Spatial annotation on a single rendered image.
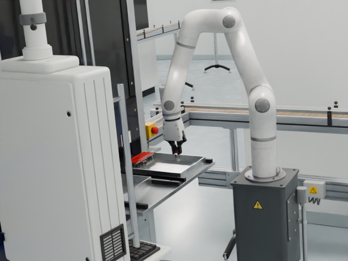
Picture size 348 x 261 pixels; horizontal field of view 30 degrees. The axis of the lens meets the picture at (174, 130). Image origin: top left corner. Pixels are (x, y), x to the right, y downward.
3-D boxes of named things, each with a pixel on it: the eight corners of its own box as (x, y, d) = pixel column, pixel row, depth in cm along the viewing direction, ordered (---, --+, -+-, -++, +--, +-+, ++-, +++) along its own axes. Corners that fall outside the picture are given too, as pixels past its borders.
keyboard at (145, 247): (61, 243, 261) (60, 237, 260) (85, 230, 272) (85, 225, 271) (137, 264, 237) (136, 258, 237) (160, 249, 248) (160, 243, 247)
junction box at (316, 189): (303, 196, 382) (303, 182, 380) (306, 193, 386) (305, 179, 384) (323, 199, 376) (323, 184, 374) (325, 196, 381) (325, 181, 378)
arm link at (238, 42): (254, 119, 291) (253, 110, 306) (279, 109, 288) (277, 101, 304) (211, 14, 280) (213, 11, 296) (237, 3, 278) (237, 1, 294)
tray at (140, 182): (58, 196, 293) (57, 188, 292) (91, 177, 315) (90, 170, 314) (120, 204, 277) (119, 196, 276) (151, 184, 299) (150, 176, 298)
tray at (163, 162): (119, 173, 316) (119, 167, 316) (147, 157, 338) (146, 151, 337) (180, 180, 300) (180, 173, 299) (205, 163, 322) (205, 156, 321)
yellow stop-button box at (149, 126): (138, 138, 348) (136, 125, 346) (145, 134, 354) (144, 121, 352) (150, 138, 344) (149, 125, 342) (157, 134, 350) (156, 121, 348)
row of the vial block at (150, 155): (132, 171, 317) (131, 162, 316) (151, 160, 332) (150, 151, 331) (136, 172, 316) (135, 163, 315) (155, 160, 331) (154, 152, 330)
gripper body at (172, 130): (158, 118, 300) (161, 141, 303) (176, 119, 294) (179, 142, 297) (167, 113, 305) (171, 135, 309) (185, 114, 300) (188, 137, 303)
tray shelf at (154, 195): (51, 203, 289) (51, 200, 289) (134, 157, 348) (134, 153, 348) (143, 216, 266) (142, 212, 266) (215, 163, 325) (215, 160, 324)
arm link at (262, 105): (276, 133, 303) (274, 83, 297) (278, 144, 285) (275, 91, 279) (249, 134, 304) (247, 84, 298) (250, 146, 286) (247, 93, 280)
